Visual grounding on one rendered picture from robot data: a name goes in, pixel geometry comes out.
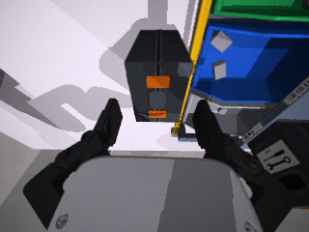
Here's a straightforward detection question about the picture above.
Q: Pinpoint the grey metal block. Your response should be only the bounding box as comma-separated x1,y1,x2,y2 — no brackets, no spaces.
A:
211,60,226,80
211,30,233,53

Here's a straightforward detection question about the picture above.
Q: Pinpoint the yellow bar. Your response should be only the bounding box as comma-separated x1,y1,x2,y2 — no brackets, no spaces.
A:
173,0,212,135

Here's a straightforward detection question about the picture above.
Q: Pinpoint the green open bin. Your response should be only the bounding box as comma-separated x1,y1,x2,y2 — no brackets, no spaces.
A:
210,0,309,21

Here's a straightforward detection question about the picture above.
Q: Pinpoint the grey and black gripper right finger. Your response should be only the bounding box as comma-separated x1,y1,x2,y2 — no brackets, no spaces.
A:
192,100,296,232

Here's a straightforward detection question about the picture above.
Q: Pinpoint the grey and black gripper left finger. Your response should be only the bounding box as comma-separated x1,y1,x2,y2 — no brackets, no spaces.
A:
23,98,123,231

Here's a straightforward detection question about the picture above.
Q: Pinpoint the blue open bin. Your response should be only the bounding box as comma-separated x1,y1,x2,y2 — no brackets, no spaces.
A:
191,21,309,102

